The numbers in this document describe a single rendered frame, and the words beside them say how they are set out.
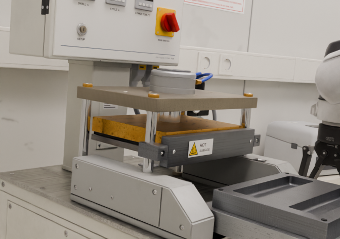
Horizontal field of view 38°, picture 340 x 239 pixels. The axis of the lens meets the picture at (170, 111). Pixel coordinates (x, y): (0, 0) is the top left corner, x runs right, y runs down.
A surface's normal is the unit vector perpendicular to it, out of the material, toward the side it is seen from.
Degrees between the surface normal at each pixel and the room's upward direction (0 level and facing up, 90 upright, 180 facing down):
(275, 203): 0
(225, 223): 90
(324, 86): 101
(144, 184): 90
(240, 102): 90
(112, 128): 90
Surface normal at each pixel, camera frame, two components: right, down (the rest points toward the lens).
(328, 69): -0.77, -0.24
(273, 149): -0.83, 0.00
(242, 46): 0.64, 0.14
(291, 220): -0.66, 0.03
